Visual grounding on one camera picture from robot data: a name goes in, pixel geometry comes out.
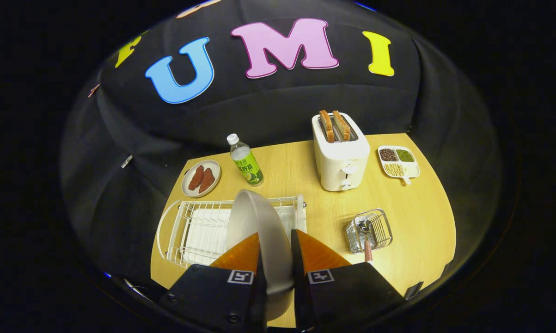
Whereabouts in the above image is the grey plate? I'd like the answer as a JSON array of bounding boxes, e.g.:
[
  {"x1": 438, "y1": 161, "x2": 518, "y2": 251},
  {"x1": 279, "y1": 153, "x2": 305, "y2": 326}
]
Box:
[{"x1": 226, "y1": 189, "x2": 294, "y2": 322}]

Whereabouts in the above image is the metal wire basket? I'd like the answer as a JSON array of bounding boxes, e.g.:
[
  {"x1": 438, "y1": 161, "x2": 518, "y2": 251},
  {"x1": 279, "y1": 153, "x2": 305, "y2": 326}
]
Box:
[{"x1": 345, "y1": 209, "x2": 393, "y2": 254}]

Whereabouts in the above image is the black backdrop cloth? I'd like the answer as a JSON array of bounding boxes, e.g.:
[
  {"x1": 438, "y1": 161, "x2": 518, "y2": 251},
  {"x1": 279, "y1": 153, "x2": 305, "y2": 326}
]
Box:
[{"x1": 60, "y1": 0, "x2": 502, "y2": 296}]

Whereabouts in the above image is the green label drink bottle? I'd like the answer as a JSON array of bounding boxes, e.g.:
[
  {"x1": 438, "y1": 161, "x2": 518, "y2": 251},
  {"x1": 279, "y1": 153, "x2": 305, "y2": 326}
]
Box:
[{"x1": 226, "y1": 134, "x2": 264, "y2": 187}]

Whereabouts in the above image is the white wire dish rack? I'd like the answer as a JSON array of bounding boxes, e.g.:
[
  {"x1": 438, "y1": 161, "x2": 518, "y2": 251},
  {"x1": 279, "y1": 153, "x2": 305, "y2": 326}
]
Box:
[{"x1": 157, "y1": 195, "x2": 307, "y2": 269}]

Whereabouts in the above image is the pink-handled metal spoon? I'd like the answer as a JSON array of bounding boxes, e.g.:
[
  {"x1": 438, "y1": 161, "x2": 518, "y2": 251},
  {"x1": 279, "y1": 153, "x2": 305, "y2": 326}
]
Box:
[{"x1": 359, "y1": 220, "x2": 374, "y2": 265}]

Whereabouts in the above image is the white toaster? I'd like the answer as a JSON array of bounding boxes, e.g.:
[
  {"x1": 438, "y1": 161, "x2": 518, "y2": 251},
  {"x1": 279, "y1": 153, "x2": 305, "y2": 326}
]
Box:
[{"x1": 312, "y1": 112, "x2": 371, "y2": 192}]

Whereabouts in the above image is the red sausage piece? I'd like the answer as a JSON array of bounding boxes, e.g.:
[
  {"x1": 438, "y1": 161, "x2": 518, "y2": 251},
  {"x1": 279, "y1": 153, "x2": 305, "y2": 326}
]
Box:
[
  {"x1": 188, "y1": 165, "x2": 204, "y2": 191},
  {"x1": 198, "y1": 168, "x2": 215, "y2": 194}
]

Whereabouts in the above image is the small grey dish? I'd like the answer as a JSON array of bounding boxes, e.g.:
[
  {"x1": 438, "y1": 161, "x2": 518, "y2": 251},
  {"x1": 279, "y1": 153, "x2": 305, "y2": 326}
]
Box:
[{"x1": 182, "y1": 160, "x2": 221, "y2": 198}]

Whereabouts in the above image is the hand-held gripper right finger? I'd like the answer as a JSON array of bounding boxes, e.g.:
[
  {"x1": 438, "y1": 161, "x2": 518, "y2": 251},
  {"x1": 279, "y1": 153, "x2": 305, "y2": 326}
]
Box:
[{"x1": 290, "y1": 229, "x2": 405, "y2": 330}]

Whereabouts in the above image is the white divided bean dish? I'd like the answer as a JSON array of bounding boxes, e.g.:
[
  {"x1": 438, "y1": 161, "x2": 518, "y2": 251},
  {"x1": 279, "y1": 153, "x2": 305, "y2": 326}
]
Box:
[{"x1": 378, "y1": 145, "x2": 420, "y2": 185}]

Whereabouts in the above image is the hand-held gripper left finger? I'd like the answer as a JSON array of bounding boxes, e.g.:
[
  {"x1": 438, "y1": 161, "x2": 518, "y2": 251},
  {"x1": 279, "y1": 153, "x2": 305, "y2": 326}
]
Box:
[{"x1": 160, "y1": 231, "x2": 268, "y2": 331}]

